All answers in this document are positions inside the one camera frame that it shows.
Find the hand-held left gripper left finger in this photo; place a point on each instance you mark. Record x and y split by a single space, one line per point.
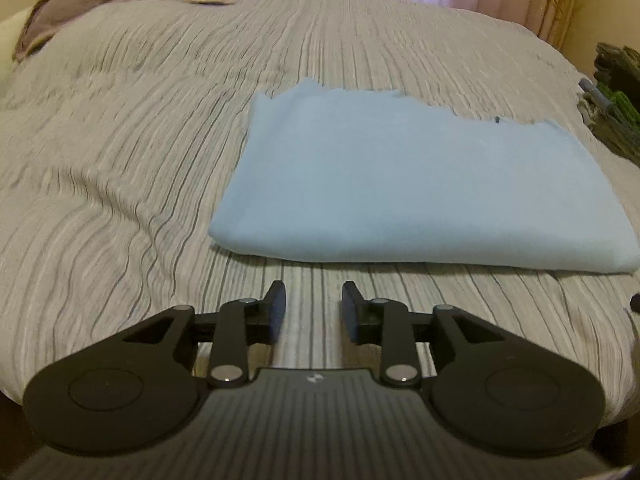
277 310

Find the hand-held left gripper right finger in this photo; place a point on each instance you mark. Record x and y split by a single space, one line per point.
350 310

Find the light blue cloth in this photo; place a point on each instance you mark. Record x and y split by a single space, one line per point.
400 185

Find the grey striped bedspread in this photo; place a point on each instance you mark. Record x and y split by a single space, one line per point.
125 160

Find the grey tube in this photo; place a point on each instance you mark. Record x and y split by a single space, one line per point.
595 92

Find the dark cluttered pile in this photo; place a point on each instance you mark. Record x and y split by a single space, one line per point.
620 110

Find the purple pillow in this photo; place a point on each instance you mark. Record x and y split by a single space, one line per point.
75 5

